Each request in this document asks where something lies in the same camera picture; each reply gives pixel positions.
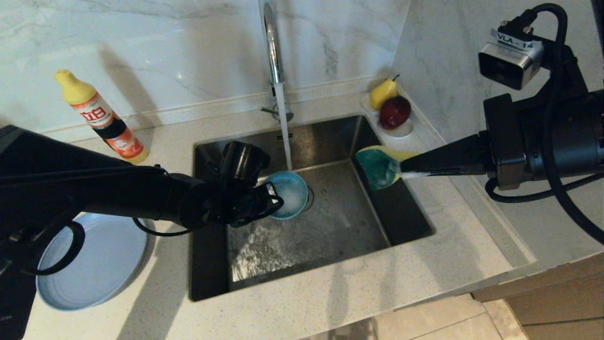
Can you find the stainless steel sink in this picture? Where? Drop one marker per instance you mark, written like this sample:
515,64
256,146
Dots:
330,236

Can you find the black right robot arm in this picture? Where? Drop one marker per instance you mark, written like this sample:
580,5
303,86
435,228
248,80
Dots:
575,137

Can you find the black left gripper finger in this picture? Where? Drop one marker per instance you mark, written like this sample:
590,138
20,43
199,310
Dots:
271,203

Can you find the teal plastic bowl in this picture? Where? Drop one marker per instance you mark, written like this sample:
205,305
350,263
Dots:
295,198

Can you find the chrome faucet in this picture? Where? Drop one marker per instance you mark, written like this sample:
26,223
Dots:
273,47

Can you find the running water stream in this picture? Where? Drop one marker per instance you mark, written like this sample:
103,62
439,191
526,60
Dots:
285,132

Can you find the white orange dish soap bottle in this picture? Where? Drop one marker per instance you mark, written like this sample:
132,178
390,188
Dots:
106,120

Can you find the wooden cabinet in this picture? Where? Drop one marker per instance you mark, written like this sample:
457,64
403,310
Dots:
557,307

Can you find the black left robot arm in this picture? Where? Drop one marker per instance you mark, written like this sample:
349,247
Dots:
94,189

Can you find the round metal sink drain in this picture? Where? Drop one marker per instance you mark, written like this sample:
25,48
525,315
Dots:
310,200

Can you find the yellow pear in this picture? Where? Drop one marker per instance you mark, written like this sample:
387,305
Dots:
381,93

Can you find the small white dish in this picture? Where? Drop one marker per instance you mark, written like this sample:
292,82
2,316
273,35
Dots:
403,132

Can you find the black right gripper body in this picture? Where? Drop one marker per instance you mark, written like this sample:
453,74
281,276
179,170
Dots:
505,141

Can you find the yellow sponge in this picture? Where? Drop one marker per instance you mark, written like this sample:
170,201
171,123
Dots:
382,167

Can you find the blue-grey plate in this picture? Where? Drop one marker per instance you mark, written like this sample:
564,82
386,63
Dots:
94,264

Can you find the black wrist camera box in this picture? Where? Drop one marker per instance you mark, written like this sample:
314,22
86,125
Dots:
243,163

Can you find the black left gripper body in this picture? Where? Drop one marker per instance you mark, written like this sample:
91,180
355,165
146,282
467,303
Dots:
236,203

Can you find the dark red apple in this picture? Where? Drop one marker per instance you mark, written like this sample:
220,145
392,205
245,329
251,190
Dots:
394,113

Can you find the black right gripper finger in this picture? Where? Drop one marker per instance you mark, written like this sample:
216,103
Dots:
415,174
453,158

